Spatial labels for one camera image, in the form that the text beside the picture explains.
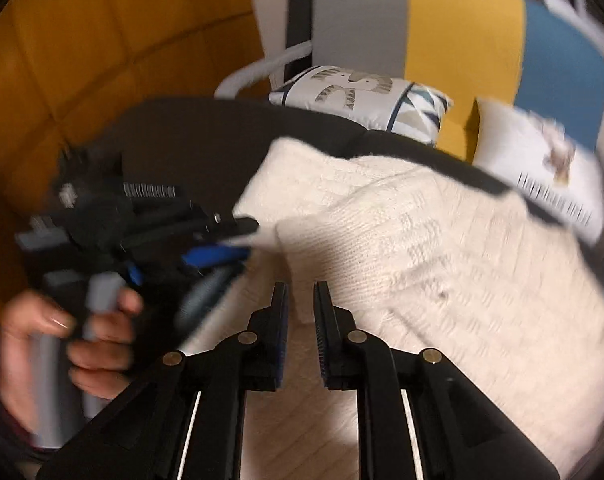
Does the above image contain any orange wooden wardrobe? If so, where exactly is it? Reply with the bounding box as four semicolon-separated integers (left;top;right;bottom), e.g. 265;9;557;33
0;0;267;311

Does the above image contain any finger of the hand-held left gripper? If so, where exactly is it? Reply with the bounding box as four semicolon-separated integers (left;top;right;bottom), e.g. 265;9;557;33
174;242;253;333
174;210;261;242

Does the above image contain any triangle patterned cushion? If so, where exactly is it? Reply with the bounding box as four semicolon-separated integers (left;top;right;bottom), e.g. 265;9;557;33
268;65;453;148

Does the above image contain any person's left hand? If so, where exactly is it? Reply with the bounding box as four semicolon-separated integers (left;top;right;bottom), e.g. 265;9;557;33
0;287;145;441

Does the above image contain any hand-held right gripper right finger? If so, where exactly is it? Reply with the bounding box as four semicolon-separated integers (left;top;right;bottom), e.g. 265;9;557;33
314;281;562;480

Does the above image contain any black post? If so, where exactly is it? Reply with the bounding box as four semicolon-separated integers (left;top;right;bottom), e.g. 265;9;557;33
282;0;333;86

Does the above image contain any cream knit sweater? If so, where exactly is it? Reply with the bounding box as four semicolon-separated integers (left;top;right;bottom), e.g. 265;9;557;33
179;137;604;480

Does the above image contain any white metal frame tube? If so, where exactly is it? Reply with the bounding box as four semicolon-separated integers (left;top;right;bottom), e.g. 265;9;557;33
542;0;604;61
213;41;313;100

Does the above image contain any white animal print cushion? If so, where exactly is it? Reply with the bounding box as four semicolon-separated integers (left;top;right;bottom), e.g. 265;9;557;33
472;96;604;246

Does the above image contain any grey yellow blue backrest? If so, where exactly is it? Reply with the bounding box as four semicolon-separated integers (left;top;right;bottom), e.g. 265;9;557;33
309;0;604;163

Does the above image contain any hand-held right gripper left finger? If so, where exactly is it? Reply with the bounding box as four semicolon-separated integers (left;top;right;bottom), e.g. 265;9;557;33
36;281;290;480

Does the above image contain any person's left forearm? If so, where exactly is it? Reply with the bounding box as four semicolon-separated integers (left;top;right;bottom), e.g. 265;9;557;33
0;400;45;466

